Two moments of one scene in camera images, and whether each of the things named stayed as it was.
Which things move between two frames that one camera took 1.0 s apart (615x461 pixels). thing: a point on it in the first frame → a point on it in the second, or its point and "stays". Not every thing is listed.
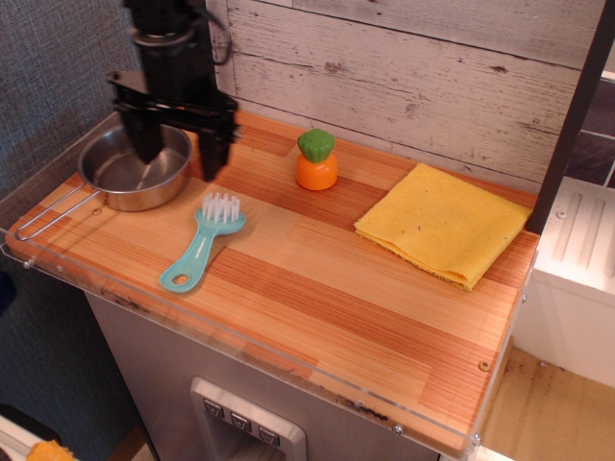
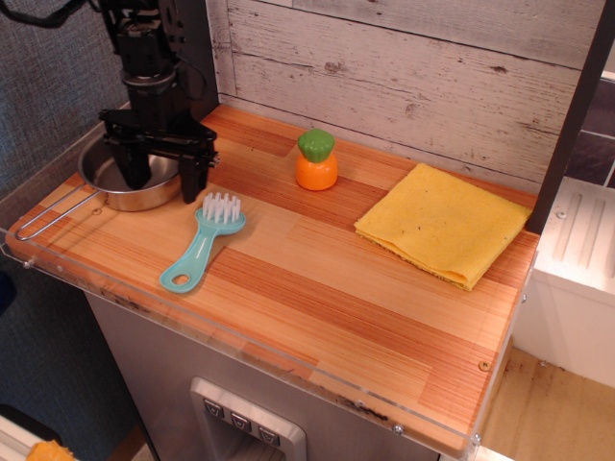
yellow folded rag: x=455 y=229 stays
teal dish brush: x=220 y=214 stays
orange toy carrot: x=316 y=167 stays
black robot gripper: x=176 y=84 → x=158 y=122
